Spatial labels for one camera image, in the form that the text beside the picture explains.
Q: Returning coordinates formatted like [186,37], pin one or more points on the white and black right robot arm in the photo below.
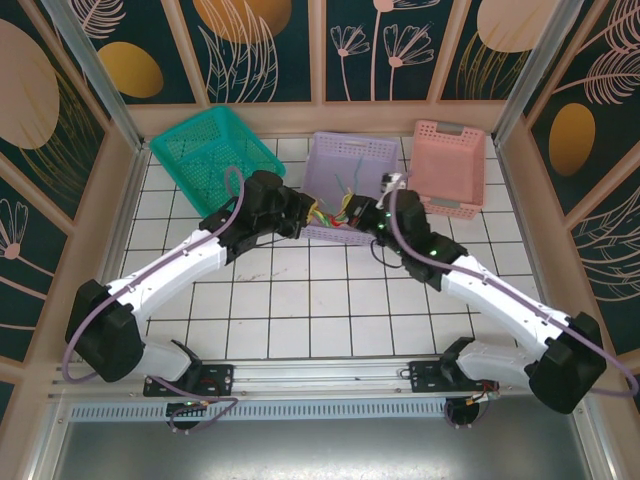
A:
[500,295]

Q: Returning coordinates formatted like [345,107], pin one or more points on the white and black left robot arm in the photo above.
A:
[165,275]

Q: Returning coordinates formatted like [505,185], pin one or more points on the purple plastic basket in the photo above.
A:
[345,155]

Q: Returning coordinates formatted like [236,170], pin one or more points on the pink plastic basket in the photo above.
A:
[450,160]

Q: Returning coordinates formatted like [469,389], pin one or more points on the green plastic basket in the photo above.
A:
[200,145]

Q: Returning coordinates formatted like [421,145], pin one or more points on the grey metal tray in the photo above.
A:
[320,450]

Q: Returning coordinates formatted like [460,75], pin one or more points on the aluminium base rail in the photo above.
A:
[320,372]

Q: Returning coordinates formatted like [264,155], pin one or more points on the aluminium frame post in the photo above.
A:
[110,95]
[540,65]

